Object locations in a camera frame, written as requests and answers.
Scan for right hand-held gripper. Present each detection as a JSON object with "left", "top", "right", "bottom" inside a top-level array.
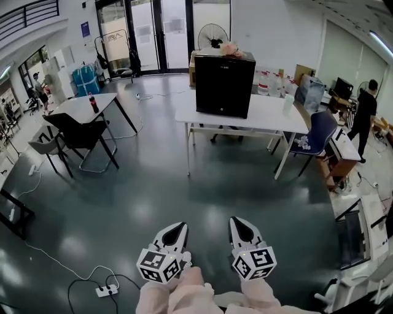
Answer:
[{"left": 228, "top": 216, "right": 277, "bottom": 281}]

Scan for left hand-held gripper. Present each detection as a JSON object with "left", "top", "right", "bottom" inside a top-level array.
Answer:
[{"left": 136, "top": 222, "right": 193, "bottom": 285}]

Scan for black mini fridge door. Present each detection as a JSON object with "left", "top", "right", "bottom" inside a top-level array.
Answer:
[{"left": 194, "top": 55, "right": 256, "bottom": 120}]

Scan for person's right forearm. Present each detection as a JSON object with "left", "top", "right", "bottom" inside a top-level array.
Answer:
[{"left": 240, "top": 277, "right": 282, "bottom": 314}]

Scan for person's left forearm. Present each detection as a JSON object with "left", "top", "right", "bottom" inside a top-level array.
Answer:
[{"left": 136, "top": 277, "right": 182, "bottom": 314}]

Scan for person's white shoe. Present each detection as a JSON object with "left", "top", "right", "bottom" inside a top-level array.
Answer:
[{"left": 181, "top": 250, "right": 193, "bottom": 272}]

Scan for person's pink trouser leg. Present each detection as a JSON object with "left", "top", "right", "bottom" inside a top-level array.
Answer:
[{"left": 179, "top": 266, "right": 206, "bottom": 288}]

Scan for person's pink coat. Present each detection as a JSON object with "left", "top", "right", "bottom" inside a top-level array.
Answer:
[{"left": 165, "top": 281, "right": 322, "bottom": 314}]

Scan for white plastic chair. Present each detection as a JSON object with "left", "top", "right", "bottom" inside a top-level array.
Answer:
[{"left": 314, "top": 260, "right": 393, "bottom": 314}]

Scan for navy blue chair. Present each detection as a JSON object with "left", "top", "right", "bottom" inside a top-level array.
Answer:
[{"left": 273, "top": 110, "right": 338, "bottom": 182}]

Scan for white-topped wooden side table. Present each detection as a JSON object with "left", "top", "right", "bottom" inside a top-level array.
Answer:
[{"left": 316, "top": 125, "right": 362, "bottom": 191}]

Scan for pale green plastic bottle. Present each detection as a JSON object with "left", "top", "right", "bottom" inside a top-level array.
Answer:
[{"left": 282, "top": 93, "right": 295, "bottom": 116}]

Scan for black chair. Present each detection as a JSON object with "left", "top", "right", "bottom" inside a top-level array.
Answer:
[{"left": 44, "top": 112, "right": 119, "bottom": 178}]

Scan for row of clear water jugs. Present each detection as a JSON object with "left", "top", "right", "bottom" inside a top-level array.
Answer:
[{"left": 257, "top": 69, "right": 297, "bottom": 98}]

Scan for cola bottle red cap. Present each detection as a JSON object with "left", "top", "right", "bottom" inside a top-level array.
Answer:
[{"left": 88, "top": 91, "right": 100, "bottom": 114}]

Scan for grey chair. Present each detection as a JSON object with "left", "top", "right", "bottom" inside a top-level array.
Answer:
[{"left": 28, "top": 124, "right": 67, "bottom": 178}]

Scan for clear plastic storage bag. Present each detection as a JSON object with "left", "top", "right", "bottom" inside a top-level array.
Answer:
[{"left": 296, "top": 75, "right": 327, "bottom": 113}]

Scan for grey marble table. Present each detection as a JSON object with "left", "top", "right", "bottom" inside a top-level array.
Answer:
[{"left": 42, "top": 93, "right": 138, "bottom": 169}]

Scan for wooden rack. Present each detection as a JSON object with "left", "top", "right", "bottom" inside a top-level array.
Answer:
[{"left": 328, "top": 91, "right": 359, "bottom": 117}]

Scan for brown cardboard box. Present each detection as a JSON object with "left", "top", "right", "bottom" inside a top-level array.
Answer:
[{"left": 189, "top": 50, "right": 197, "bottom": 88}]

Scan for brown cardboard sheet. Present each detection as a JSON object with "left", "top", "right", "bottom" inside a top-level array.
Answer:
[{"left": 294, "top": 63, "right": 317, "bottom": 82}]

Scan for yellow wooden crate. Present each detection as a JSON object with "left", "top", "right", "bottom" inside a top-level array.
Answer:
[{"left": 373, "top": 116, "right": 393, "bottom": 145}]

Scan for blue wrapped bundle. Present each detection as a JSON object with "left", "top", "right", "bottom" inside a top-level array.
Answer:
[{"left": 72, "top": 63, "right": 101, "bottom": 98}]

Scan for black backpack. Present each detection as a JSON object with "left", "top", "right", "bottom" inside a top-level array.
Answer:
[{"left": 128, "top": 48, "right": 142, "bottom": 83}]

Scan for pink flower bouquet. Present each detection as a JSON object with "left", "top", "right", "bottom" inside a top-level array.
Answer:
[{"left": 218, "top": 41, "right": 248, "bottom": 58}]

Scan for small black floor fan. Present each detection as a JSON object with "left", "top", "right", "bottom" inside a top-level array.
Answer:
[{"left": 356, "top": 80, "right": 371, "bottom": 99}]

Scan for white cabinet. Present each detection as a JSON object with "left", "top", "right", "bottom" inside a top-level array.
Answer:
[{"left": 45, "top": 47, "right": 76, "bottom": 104}]

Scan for black-framed glass doors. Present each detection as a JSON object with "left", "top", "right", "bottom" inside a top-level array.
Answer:
[{"left": 95, "top": 0, "right": 231, "bottom": 76}]

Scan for large black floor fan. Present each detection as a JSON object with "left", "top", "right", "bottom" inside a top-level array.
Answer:
[{"left": 197, "top": 23, "right": 230, "bottom": 50}]

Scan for white window blind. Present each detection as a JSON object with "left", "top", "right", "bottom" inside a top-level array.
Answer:
[{"left": 319, "top": 20, "right": 392, "bottom": 93}]

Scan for fluorescent tube light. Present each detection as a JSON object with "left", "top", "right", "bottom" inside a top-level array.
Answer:
[{"left": 370, "top": 30, "right": 393, "bottom": 56}]

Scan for white floor cable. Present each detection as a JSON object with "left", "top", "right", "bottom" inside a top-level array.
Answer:
[{"left": 24, "top": 239, "right": 120, "bottom": 291}]

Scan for white extension cable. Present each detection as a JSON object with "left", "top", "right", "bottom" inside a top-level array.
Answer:
[{"left": 104, "top": 90, "right": 185, "bottom": 141}]

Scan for white table with black frame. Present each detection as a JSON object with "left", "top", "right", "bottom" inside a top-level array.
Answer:
[{"left": 334, "top": 193, "right": 391, "bottom": 270}]

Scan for blue wall poster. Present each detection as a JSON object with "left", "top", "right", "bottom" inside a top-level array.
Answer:
[{"left": 80, "top": 21, "right": 92, "bottom": 44}]

